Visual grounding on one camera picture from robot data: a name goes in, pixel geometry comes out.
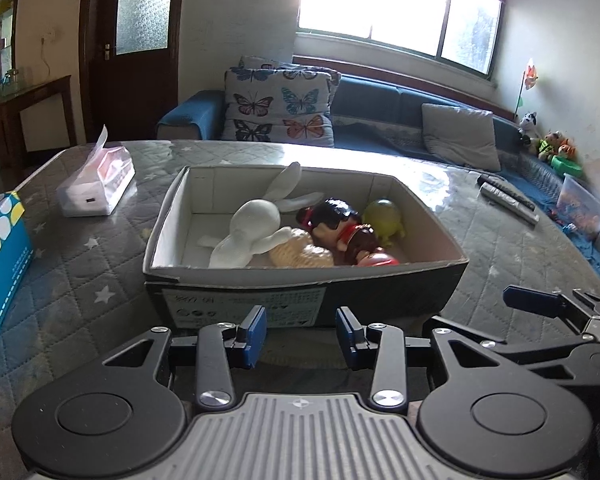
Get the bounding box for orange flower decoration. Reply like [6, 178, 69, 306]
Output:
[514, 58, 539, 117]

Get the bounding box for dark wooden door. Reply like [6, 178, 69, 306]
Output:
[79, 0, 182, 142]

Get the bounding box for blue sofa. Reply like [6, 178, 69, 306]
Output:
[157, 75, 600, 276]

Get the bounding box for butterfly print pillow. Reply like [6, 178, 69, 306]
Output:
[221, 60, 340, 148]

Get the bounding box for white tissue pack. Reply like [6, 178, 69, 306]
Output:
[56, 127, 135, 218]

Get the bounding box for white rabbit plush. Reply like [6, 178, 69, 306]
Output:
[198, 162, 324, 269]

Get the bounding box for red octopus toy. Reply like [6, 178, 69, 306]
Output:
[356, 250, 399, 268]

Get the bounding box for black remote control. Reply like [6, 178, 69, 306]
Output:
[477, 174, 535, 210]

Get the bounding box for wooden cabinet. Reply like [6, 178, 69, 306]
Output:
[0, 0, 85, 180]

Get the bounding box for grey pillow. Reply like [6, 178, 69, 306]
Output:
[422, 103, 501, 172]

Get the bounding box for cardboard storage box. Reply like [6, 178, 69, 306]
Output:
[143, 164, 468, 330]

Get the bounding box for black haired doll figure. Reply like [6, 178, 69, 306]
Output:
[296, 197, 381, 266]

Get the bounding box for plush toys pile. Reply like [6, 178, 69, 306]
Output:
[518, 113, 583, 178]

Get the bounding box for white remote control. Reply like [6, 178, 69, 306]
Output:
[480, 182, 540, 226]

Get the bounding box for clear plastic toy bin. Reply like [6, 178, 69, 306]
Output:
[556, 174, 600, 240]

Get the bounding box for window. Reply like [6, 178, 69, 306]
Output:
[298, 0, 505, 77]

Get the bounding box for tan walnut toy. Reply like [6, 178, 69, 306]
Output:
[268, 228, 335, 269]

